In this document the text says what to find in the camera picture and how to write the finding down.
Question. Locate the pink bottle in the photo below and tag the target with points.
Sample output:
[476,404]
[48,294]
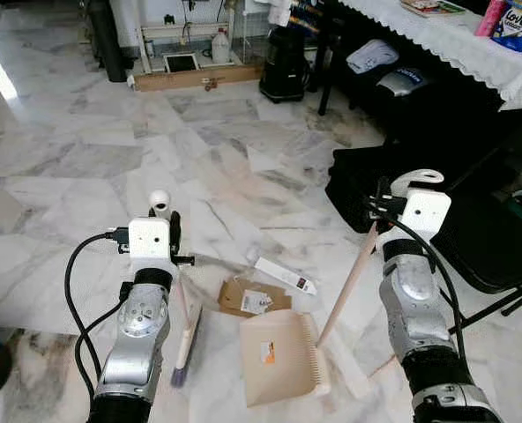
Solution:
[488,18]

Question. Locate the clear plastic jug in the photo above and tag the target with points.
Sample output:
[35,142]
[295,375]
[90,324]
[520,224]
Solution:
[220,48]

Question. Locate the white cloth bag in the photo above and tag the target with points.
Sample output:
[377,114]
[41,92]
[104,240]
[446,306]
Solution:
[373,55]

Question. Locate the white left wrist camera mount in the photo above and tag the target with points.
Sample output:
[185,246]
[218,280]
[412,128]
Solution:
[149,240]

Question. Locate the blue white Love pack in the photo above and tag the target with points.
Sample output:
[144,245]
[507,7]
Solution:
[518,25]

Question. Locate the white lace tablecloth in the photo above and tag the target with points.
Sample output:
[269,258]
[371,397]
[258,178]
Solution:
[455,48]

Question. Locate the black folding chair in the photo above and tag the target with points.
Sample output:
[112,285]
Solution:
[481,238]

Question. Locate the brown cardboard piece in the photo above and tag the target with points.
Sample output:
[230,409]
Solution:
[234,295]

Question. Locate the silver grey bag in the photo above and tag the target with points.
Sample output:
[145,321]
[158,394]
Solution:
[402,82]

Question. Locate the black vacuum cleaner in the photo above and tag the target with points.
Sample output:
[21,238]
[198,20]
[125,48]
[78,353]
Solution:
[286,66]

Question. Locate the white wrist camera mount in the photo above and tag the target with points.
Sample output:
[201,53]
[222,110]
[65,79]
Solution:
[149,240]
[424,214]

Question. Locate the beige broom with purple bristles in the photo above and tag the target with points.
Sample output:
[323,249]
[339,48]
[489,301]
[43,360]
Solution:
[187,344]

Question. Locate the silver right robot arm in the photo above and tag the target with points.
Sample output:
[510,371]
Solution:
[413,300]

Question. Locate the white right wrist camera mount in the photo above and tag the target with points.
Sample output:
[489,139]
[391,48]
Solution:
[424,214]

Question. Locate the black table leg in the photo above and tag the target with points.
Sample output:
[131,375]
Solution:
[324,75]

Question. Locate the small white framed tablet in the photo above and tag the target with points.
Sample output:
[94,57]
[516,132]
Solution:
[182,63]

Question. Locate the tall black cylinder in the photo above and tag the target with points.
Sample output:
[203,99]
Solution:
[107,40]

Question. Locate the white metal rack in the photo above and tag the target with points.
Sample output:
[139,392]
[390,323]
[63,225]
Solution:
[146,40]

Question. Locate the long wooden board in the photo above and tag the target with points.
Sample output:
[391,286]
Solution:
[190,77]

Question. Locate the long white carton box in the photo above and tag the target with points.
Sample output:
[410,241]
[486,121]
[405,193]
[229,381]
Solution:
[283,273]

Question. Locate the colourful magazine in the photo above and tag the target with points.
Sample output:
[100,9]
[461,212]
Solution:
[433,7]

